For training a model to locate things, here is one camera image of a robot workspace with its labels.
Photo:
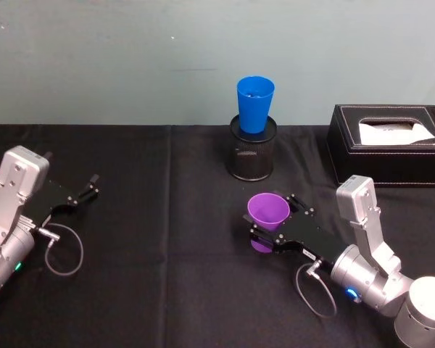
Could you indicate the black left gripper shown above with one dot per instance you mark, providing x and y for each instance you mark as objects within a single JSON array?
[{"x": 54, "y": 197}]

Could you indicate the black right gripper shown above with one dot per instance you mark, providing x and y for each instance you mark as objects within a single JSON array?
[{"x": 308, "y": 235}]

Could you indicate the purple plastic cup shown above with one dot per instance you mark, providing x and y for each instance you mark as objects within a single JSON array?
[{"x": 267, "y": 212}]

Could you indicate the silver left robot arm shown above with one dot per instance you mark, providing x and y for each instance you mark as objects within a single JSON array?
[{"x": 11, "y": 188}]

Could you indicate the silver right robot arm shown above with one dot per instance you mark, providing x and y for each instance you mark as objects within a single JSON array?
[{"x": 369, "y": 268}]

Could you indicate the black mesh pen holder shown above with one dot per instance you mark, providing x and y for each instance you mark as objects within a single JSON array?
[{"x": 252, "y": 156}]

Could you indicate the black leather tissue box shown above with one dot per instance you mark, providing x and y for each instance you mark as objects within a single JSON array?
[{"x": 348, "y": 156}]

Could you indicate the blue plastic cup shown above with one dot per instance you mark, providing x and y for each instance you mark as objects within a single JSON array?
[{"x": 255, "y": 108}]

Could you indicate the black table cloth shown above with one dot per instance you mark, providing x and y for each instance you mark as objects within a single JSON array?
[{"x": 166, "y": 235}]

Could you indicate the white tissue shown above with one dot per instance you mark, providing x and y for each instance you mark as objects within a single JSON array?
[{"x": 395, "y": 134}]

